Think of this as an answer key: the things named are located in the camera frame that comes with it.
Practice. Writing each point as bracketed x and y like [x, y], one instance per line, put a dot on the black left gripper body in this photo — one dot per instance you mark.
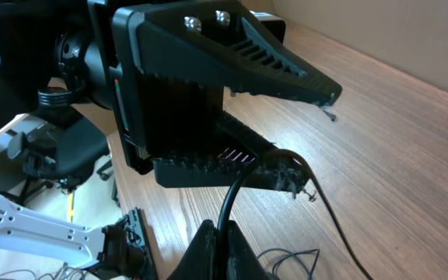
[154, 114]

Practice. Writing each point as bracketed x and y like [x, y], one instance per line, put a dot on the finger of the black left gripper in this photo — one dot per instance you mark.
[217, 159]
[222, 44]

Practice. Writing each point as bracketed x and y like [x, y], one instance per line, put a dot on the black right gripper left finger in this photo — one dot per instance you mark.
[198, 260]

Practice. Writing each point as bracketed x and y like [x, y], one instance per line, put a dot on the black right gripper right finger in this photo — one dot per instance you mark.
[242, 262]

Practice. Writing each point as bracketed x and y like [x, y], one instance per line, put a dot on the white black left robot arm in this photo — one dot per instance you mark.
[50, 62]

